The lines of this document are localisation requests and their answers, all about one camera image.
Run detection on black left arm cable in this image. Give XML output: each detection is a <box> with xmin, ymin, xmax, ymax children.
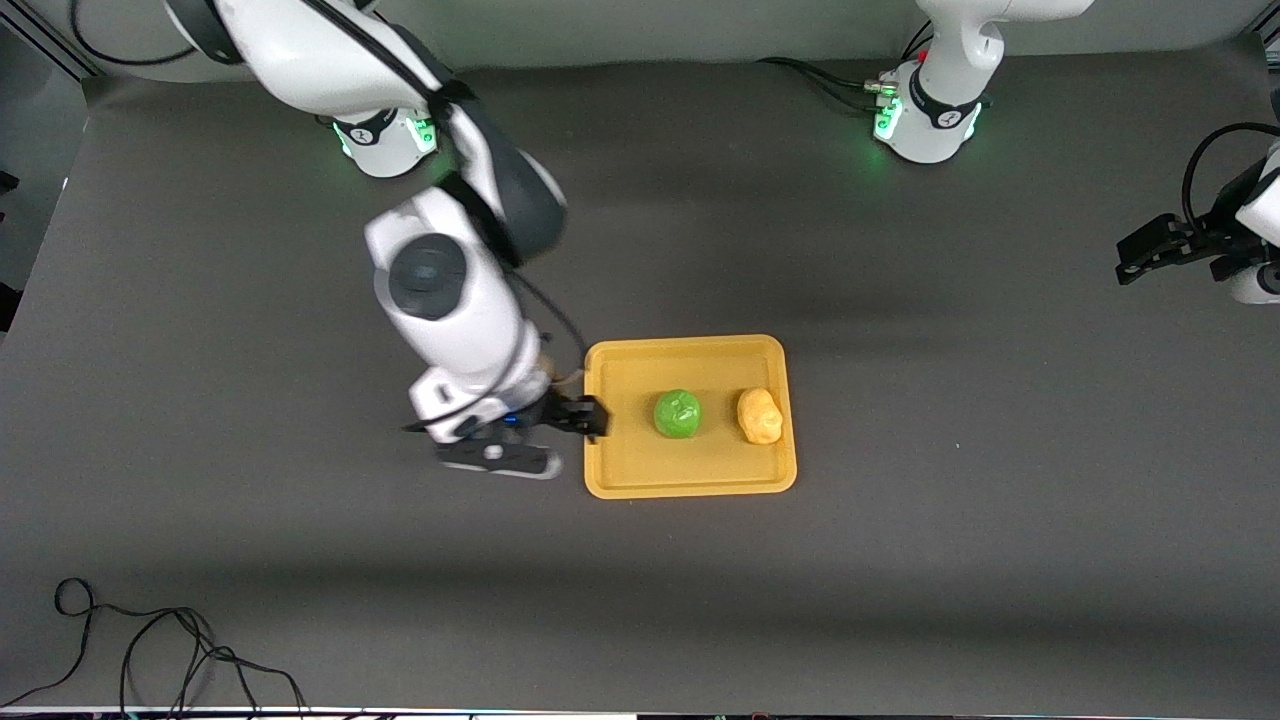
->
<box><xmin>1182</xmin><ymin>121</ymin><xmax>1280</xmax><ymax>233</ymax></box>

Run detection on yellow potato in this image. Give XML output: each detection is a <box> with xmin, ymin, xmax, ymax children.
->
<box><xmin>736</xmin><ymin>387</ymin><xmax>784</xmax><ymax>447</ymax></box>

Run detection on dark grey table mat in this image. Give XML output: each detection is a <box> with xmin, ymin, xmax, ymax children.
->
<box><xmin>0</xmin><ymin>35</ymin><xmax>1280</xmax><ymax>713</ymax></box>

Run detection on yellow plastic tray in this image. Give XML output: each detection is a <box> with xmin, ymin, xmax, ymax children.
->
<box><xmin>584</xmin><ymin>334</ymin><xmax>798</xmax><ymax>499</ymax></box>

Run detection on green apple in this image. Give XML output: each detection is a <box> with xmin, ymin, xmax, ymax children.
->
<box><xmin>653</xmin><ymin>388</ymin><xmax>704</xmax><ymax>440</ymax></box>

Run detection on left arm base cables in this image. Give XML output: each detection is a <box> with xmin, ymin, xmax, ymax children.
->
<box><xmin>756</xmin><ymin>20</ymin><xmax>936</xmax><ymax>113</ymax></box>

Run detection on loose black cable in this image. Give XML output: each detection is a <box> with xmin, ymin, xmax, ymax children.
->
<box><xmin>0</xmin><ymin>578</ymin><xmax>311</xmax><ymax>715</ymax></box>

